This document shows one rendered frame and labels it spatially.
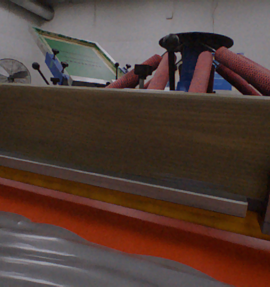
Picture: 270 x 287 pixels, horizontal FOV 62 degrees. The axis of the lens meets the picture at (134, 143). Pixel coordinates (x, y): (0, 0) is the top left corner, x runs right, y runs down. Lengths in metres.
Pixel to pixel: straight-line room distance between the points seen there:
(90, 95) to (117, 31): 4.76
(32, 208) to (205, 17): 4.45
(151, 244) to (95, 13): 5.17
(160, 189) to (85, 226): 0.07
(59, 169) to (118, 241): 0.07
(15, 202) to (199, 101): 0.18
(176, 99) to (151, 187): 0.06
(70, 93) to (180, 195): 0.12
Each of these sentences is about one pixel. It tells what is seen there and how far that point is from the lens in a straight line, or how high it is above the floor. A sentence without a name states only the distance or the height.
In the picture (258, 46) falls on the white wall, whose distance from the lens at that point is 4.44.
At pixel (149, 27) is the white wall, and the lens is 4.71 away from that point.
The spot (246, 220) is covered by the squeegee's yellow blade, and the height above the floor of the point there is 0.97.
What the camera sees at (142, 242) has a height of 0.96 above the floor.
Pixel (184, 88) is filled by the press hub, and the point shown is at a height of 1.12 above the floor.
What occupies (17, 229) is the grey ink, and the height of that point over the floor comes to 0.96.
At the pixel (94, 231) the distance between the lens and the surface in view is 0.18.
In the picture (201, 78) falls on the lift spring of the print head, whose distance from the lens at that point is 0.70.
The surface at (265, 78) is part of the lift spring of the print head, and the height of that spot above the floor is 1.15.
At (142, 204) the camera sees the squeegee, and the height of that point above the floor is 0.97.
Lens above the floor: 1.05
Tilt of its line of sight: 10 degrees down
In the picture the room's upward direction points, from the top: 4 degrees clockwise
